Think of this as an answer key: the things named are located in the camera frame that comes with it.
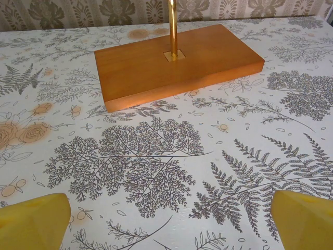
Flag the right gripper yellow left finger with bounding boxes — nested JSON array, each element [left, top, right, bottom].
[[0, 192, 72, 250]]

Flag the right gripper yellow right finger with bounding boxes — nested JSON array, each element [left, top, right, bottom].
[[271, 189, 333, 250]]

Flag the floral patterned table cover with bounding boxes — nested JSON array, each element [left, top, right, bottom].
[[0, 14, 333, 250]]

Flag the orange wooden stand base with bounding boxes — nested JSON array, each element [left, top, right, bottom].
[[94, 24, 265, 114]]

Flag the gold wire glass rack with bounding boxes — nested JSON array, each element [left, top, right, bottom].
[[163, 0, 186, 62]]

